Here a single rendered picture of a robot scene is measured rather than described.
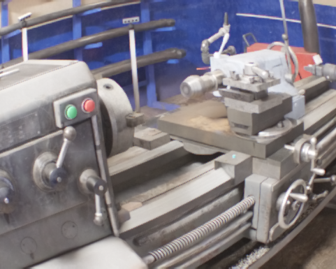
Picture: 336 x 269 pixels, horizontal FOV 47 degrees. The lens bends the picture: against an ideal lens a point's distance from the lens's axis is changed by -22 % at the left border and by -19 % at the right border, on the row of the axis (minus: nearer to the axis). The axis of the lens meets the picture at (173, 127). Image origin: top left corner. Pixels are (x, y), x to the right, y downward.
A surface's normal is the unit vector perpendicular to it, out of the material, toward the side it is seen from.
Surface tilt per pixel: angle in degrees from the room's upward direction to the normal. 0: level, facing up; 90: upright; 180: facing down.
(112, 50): 90
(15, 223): 90
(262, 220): 90
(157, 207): 36
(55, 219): 90
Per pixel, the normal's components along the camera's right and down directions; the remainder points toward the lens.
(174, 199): 0.33, -0.66
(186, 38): 0.69, 0.18
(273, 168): -0.72, 0.28
